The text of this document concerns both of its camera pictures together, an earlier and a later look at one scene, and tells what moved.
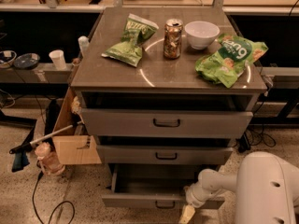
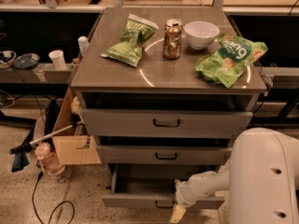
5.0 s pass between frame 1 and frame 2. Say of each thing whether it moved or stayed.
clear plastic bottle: stayed
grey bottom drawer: stayed
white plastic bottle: stayed
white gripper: moved
